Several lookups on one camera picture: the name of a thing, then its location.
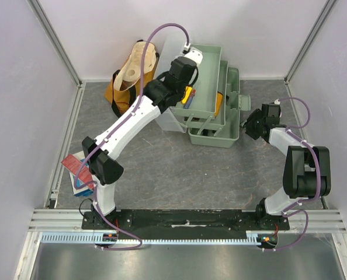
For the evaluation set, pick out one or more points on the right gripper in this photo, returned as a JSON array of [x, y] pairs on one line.
[[252, 123]]

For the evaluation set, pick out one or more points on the blue handled screwdriver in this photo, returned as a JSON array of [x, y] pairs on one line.
[[189, 100]]

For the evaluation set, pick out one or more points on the green toolbox with clear lid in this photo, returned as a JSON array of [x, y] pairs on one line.
[[198, 121]]

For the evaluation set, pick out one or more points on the blue cable duct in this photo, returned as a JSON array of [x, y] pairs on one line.
[[101, 238]]

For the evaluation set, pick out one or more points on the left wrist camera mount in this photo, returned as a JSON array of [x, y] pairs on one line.
[[192, 53]]

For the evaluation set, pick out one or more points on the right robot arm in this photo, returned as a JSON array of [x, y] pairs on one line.
[[307, 171]]

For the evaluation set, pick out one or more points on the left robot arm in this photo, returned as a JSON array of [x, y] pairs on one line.
[[101, 153]]

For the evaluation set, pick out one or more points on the blue red box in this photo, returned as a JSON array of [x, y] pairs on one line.
[[72, 163]]

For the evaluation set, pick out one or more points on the yellow handled screwdriver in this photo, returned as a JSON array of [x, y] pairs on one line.
[[188, 91]]

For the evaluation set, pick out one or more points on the orange tote bag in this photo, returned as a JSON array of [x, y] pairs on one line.
[[125, 86]]

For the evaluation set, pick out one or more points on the orange utility knife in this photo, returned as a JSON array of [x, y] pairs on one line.
[[219, 100]]

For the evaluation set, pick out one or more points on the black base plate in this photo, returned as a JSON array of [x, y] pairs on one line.
[[136, 219]]

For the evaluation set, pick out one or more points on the white paper roll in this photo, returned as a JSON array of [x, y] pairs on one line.
[[132, 75]]

